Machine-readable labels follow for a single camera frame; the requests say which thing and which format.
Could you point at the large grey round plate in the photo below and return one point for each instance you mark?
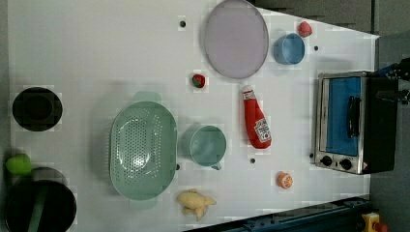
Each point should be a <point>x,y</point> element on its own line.
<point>236,39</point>

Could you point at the yellow red emergency button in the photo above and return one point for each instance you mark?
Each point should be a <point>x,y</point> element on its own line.
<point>373,223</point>

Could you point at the small red strawberry toy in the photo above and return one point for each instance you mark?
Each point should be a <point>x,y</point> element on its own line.
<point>198,80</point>

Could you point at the silver toaster oven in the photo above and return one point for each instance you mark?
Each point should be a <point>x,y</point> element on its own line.
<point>355,123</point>

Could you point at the pink strawberry toy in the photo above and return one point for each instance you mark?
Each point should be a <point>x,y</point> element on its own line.
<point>304,29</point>

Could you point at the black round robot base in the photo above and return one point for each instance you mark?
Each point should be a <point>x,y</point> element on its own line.
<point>37,109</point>

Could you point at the green plastic strainer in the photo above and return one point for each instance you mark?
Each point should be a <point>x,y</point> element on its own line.
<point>143,150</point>

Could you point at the green ball toy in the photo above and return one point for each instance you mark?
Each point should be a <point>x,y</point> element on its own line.
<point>19,164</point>

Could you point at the black round bin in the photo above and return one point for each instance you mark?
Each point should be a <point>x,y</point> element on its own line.
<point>40,202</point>

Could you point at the yellow plush chicken toy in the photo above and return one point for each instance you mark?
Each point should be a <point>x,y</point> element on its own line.
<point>195,203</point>

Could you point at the orange slice toy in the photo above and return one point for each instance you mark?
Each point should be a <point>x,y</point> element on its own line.
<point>285,180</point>

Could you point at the green plastic mug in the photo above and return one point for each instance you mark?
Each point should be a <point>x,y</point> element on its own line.
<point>205,145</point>

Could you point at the blue metal rail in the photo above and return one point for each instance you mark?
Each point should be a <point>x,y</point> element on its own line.
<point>337,216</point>

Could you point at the red plush ketchup bottle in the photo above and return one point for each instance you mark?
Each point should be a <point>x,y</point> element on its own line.
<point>256,124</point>

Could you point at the blue plastic bowl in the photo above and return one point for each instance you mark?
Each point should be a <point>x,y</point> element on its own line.
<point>289,49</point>

